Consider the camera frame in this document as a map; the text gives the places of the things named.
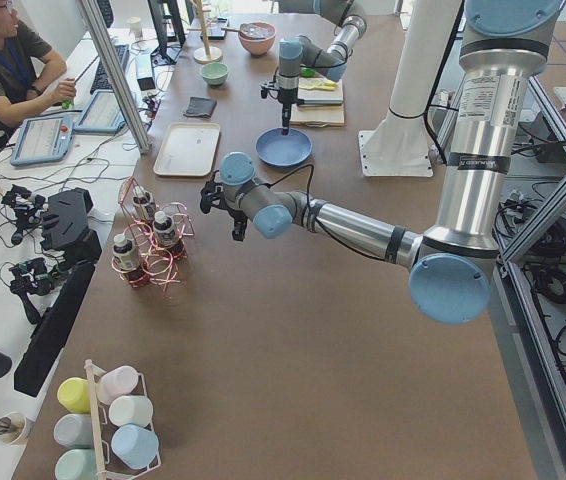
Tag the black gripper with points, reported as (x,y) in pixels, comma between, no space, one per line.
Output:
(286,98)

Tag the blue plastic plate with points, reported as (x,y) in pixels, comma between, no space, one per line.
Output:
(278,150)

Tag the bamboo cutting board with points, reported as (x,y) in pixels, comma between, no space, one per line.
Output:
(320,103)

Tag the green lime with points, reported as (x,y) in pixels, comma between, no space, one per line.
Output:
(307,72)

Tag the cream rabbit tray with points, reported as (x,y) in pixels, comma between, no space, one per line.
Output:
(187,150)

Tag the dark drink bottle top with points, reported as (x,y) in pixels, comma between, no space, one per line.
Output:
(166,234)

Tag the dark drink bottle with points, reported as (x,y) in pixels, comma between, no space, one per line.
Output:
(128,262)
(144,204)
(166,234)

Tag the dark drink bottle right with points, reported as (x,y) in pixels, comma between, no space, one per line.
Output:
(144,204)

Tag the light green bowl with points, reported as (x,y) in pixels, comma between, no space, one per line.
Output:
(214,74)

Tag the pink bowl with ice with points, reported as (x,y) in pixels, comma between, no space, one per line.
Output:
(257,37)

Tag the grey folded cloth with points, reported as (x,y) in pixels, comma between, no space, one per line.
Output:
(200,107)

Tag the wooden stand round base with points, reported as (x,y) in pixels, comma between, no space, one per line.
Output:
(207,53)

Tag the dark drink bottle middle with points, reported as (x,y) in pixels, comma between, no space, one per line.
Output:
(128,262)

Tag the blue teach pendant right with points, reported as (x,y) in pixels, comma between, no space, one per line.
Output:
(101,116)

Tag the blue teach pendant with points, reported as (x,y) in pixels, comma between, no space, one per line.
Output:
(43,139)
(101,116)

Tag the blue teach pendant left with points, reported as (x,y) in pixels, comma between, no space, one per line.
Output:
(43,139)

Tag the pink cup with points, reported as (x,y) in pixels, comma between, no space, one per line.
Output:
(116,383)

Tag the white cup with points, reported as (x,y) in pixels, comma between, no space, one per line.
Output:
(131,409)

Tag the seated person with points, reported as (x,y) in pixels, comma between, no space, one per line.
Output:
(31,73)

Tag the yellow cup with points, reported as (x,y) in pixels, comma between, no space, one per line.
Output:
(73,395)

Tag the blue cup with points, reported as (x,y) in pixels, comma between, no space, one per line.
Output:
(137,447)

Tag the grey cup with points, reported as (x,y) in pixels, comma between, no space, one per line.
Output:
(74,431)

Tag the mint green cup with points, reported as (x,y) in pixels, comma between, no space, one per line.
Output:
(76,464)

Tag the paper cup with tools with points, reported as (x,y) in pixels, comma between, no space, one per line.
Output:
(15,428)

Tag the copper wire bottle rack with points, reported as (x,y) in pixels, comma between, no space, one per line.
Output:
(162,267)

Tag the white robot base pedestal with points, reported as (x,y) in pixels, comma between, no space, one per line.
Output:
(399,146)

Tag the aluminium frame post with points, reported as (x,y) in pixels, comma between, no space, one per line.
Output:
(95,24)

